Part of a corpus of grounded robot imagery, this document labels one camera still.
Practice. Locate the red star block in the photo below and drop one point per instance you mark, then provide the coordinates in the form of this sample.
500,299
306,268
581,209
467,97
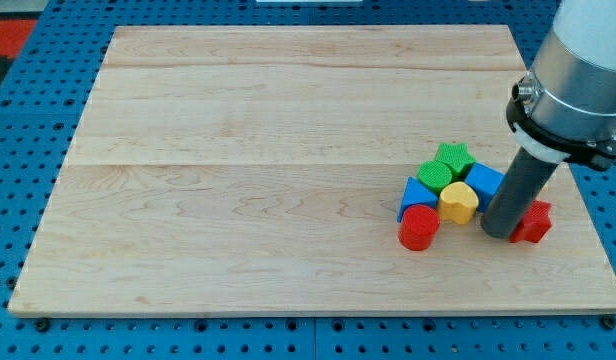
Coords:
534,224

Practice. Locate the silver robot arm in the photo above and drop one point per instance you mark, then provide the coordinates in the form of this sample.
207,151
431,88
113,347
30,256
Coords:
564,108

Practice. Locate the green star block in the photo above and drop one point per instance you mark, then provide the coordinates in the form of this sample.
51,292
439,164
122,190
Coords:
456,157

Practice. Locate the yellow heart block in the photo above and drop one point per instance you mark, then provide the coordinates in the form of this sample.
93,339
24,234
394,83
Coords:
457,202

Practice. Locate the light wooden board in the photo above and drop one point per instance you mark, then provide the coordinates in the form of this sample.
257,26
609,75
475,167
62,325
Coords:
248,171

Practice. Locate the blue triangle block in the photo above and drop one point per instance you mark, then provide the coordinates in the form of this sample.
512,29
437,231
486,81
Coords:
415,193

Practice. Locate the red cylinder block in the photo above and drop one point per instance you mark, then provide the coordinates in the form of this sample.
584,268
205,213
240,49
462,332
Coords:
418,227

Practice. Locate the green cylinder block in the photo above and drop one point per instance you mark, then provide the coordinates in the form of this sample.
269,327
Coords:
434,175

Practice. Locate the blue cube block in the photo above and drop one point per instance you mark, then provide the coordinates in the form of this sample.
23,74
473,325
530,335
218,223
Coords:
485,182

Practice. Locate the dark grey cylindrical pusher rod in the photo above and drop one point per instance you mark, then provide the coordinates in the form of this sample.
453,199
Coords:
524,179

